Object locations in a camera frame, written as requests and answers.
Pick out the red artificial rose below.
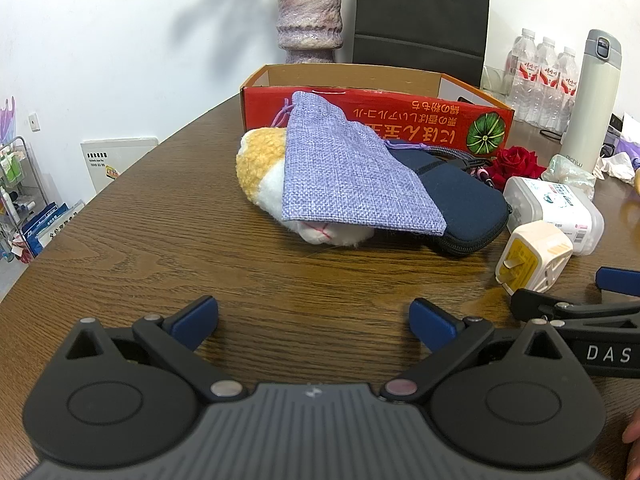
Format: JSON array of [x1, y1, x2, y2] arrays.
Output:
[[487, 146, 547, 191]]

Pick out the purple packet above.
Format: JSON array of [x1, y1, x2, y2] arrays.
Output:
[[607, 112, 640, 161]]

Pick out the white thermos bottle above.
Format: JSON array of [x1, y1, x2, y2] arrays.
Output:
[[560, 29, 623, 175]]

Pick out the person's right hand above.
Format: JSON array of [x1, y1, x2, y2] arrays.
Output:
[[622, 407, 640, 480]]

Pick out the blue folders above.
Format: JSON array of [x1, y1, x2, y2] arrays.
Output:
[[20, 200, 86, 261]]

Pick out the crumpled clear plastic bag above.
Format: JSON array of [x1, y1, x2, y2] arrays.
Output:
[[541, 154, 597, 200]]

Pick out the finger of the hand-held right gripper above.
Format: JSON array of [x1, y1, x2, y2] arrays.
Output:
[[596, 266, 640, 303], [510, 288, 640, 328]]

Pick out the navy zipper pouch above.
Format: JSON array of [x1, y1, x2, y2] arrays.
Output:
[[385, 147, 513, 257]]

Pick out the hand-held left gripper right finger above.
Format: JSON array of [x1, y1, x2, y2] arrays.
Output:
[[379, 299, 573, 405]]

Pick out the purple ceramic vase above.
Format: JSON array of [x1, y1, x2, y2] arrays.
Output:
[[276, 0, 345, 65]]

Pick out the red cardboard box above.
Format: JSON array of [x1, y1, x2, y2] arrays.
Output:
[[239, 64, 515, 158]]

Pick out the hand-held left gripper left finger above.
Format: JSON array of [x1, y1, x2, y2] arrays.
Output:
[[62, 296, 247, 402]]

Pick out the wooden desk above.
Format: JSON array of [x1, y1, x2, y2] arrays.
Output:
[[0, 92, 640, 480]]

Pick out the yellow and white plush toy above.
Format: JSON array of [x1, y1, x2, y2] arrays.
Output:
[[236, 127, 376, 248]]

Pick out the clear water bottle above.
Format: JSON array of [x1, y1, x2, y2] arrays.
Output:
[[527, 36, 560, 126], [547, 46, 581, 133], [505, 28, 538, 121]]

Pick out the cream power adapter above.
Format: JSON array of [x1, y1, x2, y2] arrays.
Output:
[[495, 220, 574, 297]]

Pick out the purple drawstring pouch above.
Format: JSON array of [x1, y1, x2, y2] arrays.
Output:
[[272, 91, 447, 237]]

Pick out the black chair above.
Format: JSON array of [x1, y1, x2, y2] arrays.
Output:
[[352, 0, 492, 88]]

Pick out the white plastic container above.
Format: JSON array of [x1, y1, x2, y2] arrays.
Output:
[[502, 176, 605, 257]]

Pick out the wire storage rack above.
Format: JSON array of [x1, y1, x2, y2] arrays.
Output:
[[0, 135, 40, 261]]

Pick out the white crumpled tissue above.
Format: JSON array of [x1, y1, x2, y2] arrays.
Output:
[[600, 150, 638, 183]]

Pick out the white panel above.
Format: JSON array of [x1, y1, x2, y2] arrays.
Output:
[[80, 136, 160, 196]]

